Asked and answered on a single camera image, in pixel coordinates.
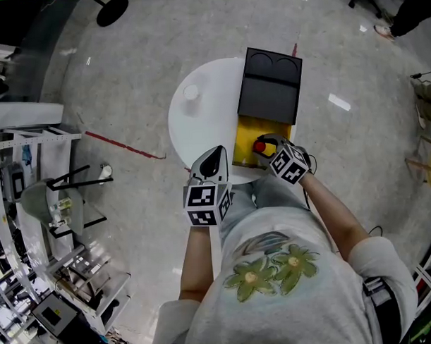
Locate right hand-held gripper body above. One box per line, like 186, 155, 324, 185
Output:
269, 139, 312, 186

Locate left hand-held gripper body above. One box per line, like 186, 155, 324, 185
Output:
181, 159, 235, 228

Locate yellow box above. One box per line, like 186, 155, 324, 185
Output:
230, 112, 294, 170

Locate person's right forearm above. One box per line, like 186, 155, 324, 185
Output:
300, 169, 371, 264

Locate person's left forearm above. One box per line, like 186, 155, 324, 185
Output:
176, 223, 225, 304

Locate black box lid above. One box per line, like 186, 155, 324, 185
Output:
234, 45, 305, 128

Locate grey box with screen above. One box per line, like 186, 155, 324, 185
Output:
30, 291, 80, 339

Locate grey jeans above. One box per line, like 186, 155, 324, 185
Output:
217, 172, 311, 240

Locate white translucent cup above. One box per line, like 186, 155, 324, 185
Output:
181, 84, 203, 117

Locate red floor tape strip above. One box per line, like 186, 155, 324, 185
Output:
84, 127, 167, 163

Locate grey flower print t-shirt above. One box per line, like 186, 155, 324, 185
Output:
145, 199, 420, 344

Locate khaki bag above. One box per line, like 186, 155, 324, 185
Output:
411, 78, 431, 130

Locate white metal shelf rack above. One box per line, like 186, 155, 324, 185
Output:
0, 124, 87, 268

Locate black round stand base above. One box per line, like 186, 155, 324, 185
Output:
89, 0, 130, 28

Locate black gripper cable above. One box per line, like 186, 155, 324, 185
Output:
300, 152, 320, 211

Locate white metal frame cart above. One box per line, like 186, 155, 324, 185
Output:
47, 240, 134, 333

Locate grey chair with black frame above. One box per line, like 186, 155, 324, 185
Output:
18, 164, 117, 240

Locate black waist strap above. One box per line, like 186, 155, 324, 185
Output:
361, 275, 403, 344

